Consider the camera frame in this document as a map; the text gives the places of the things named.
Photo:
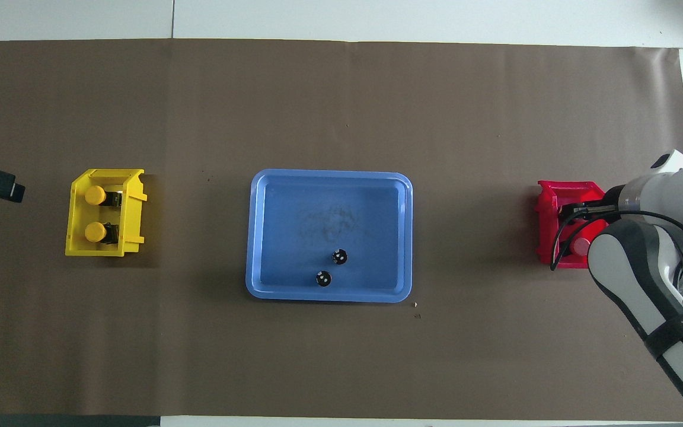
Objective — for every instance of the brown paper mat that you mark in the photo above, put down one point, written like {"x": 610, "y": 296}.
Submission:
{"x": 341, "y": 89}

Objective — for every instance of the blue plastic tray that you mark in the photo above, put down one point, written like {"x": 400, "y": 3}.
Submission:
{"x": 318, "y": 219}

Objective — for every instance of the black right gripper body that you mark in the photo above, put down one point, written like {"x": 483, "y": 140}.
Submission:
{"x": 602, "y": 209}

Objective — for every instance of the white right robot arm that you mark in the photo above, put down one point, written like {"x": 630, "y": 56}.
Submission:
{"x": 632, "y": 279}

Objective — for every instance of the red push button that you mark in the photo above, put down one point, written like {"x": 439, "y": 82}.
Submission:
{"x": 581, "y": 246}

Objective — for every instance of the black cylindrical capacitor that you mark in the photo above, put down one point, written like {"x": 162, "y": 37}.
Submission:
{"x": 324, "y": 278}
{"x": 340, "y": 257}

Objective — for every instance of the yellow push button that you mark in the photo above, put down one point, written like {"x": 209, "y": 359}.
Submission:
{"x": 95, "y": 195}
{"x": 95, "y": 232}

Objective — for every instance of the red plastic bin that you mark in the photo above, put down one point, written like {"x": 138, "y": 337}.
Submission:
{"x": 546, "y": 237}

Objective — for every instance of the yellow plastic bin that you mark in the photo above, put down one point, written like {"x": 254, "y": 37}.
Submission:
{"x": 77, "y": 246}

